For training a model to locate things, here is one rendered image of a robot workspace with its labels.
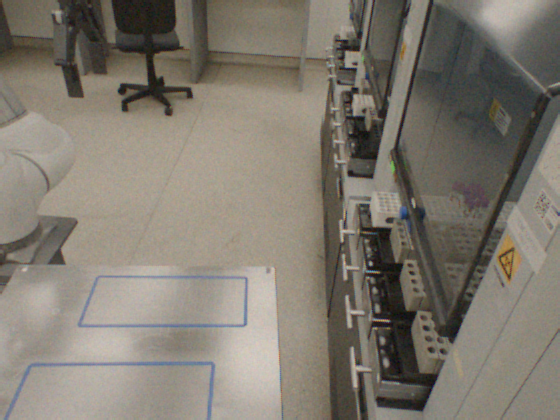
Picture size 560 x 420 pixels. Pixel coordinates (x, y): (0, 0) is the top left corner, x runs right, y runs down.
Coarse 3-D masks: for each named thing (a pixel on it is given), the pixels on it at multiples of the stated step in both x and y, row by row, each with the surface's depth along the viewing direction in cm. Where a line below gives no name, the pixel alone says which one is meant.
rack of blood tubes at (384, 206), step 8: (376, 192) 131; (384, 192) 131; (376, 200) 127; (384, 200) 128; (392, 200) 128; (376, 208) 124; (384, 208) 125; (392, 208) 125; (376, 216) 124; (384, 216) 124; (392, 216) 123; (376, 224) 125; (384, 224) 125; (392, 224) 125
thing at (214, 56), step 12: (12, 36) 458; (24, 36) 457; (48, 48) 461; (108, 48) 459; (180, 48) 455; (216, 60) 459; (228, 60) 459; (240, 60) 458; (252, 60) 458; (264, 60) 457; (276, 60) 456; (288, 60) 455; (312, 60) 454; (324, 60) 453
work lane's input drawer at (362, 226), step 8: (360, 208) 132; (368, 208) 132; (360, 216) 130; (368, 216) 129; (360, 224) 128; (368, 224) 126; (344, 232) 133; (352, 232) 133; (360, 232) 125; (368, 232) 125; (376, 232) 125; (344, 240) 130
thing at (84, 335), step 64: (0, 320) 94; (64, 320) 95; (128, 320) 95; (192, 320) 96; (256, 320) 97; (0, 384) 83; (64, 384) 83; (128, 384) 84; (192, 384) 84; (256, 384) 85
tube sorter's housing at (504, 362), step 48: (528, 192) 57; (336, 288) 166; (480, 288) 68; (528, 288) 56; (336, 336) 156; (480, 336) 67; (528, 336) 59; (336, 384) 148; (480, 384) 67; (528, 384) 66
